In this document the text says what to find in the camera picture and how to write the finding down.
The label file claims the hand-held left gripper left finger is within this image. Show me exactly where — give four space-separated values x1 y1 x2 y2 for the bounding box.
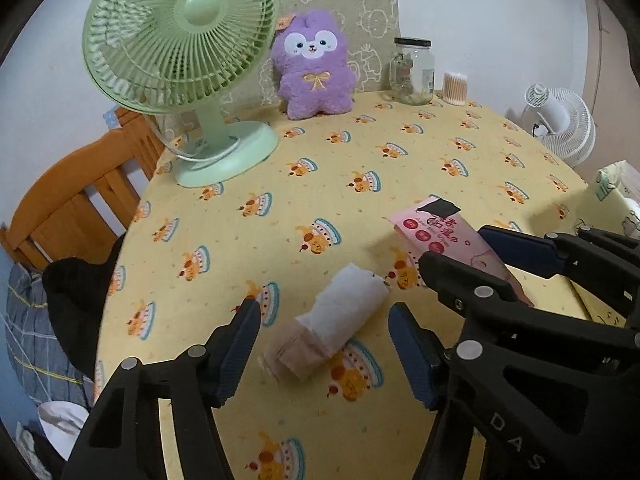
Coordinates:
62 297 262 480

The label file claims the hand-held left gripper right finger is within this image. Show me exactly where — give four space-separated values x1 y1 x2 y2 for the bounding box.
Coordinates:
389 302 551 480

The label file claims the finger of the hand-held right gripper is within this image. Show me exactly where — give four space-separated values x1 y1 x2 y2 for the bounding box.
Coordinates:
419 252 640 433
477 225 640 306

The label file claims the pink wet wipes packet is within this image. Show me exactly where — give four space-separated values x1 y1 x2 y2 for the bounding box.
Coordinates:
389 197 535 308

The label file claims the white beige cloth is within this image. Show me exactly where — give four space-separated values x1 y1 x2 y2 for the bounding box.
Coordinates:
257 262 392 381

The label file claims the green white tissue box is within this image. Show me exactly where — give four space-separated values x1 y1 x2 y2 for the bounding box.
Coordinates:
594 160 640 201

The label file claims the white standing fan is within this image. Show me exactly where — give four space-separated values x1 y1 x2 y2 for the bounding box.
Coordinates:
523 85 597 170

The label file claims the black garment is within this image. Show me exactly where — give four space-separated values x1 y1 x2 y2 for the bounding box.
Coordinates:
42 247 123 378

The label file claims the cotton swab box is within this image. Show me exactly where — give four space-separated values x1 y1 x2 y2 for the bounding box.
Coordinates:
443 72 470 106

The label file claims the yellow printed tablecloth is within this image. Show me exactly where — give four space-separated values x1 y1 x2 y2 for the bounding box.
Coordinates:
95 91 591 480

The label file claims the blue plaid bedding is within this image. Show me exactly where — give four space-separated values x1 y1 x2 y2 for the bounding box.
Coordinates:
5 262 96 408

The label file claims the glass jar black lid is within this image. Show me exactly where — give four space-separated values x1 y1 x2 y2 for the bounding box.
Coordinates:
385 37 436 106

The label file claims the wooden bed headboard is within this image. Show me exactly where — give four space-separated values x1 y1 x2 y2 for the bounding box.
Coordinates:
0 107 166 266

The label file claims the purple plush toy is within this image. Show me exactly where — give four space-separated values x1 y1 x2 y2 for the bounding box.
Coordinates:
270 9 358 121

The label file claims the beige cartoon-print cushion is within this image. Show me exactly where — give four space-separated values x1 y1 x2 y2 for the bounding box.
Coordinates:
227 0 403 111

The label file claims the green desk fan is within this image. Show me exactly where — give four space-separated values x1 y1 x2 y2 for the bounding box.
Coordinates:
81 0 279 188

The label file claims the white fan power cable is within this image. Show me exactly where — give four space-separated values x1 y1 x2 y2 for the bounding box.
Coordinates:
160 130 241 163

